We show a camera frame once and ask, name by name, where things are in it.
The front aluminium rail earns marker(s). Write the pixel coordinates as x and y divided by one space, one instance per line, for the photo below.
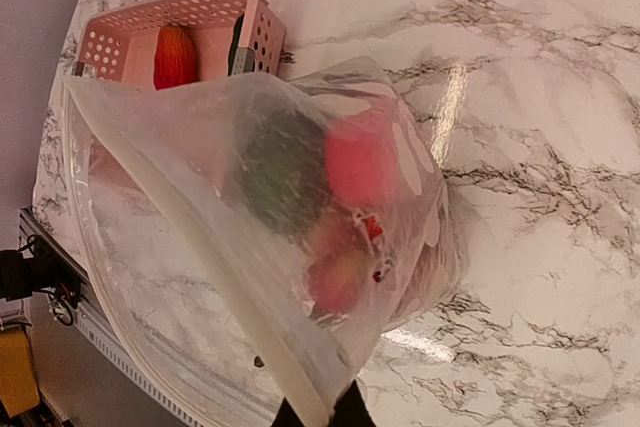
91 322

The green cucumber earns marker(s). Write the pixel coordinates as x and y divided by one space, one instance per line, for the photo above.
237 29

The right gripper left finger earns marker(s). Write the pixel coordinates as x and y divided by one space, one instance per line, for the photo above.
286 416

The green avocado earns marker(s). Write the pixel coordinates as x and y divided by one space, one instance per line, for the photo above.
281 178

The red round fruit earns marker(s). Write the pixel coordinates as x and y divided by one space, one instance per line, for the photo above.
360 159

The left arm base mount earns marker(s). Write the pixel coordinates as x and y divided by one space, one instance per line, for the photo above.
35 268

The pink perforated plastic basket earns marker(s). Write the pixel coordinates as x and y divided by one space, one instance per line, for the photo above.
119 45

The clear dotted zip top bag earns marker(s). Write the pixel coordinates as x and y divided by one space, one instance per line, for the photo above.
209 303

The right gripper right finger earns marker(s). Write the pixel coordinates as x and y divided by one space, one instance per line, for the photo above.
351 411

